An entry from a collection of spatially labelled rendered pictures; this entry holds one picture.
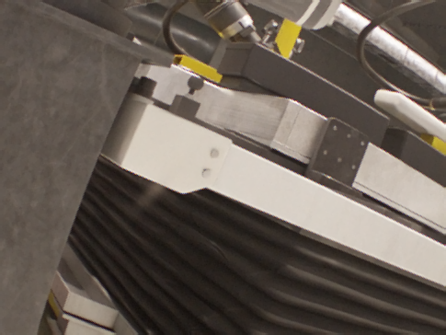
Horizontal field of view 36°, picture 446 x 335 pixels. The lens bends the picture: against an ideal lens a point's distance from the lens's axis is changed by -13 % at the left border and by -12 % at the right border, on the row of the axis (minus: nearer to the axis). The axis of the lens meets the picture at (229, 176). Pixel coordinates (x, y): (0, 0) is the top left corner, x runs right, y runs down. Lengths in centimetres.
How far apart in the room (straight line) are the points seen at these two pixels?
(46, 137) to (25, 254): 16
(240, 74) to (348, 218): 65
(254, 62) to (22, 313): 94
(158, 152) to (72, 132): 13
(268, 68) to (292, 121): 21
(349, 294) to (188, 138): 41
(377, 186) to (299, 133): 24
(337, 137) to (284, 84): 23
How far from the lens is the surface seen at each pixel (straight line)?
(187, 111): 142
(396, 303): 132
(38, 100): 96
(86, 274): 198
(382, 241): 121
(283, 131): 157
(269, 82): 174
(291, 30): 226
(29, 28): 95
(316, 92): 180
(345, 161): 162
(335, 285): 122
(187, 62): 194
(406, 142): 197
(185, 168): 103
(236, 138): 153
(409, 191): 177
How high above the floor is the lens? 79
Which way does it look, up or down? level
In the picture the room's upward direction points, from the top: 24 degrees clockwise
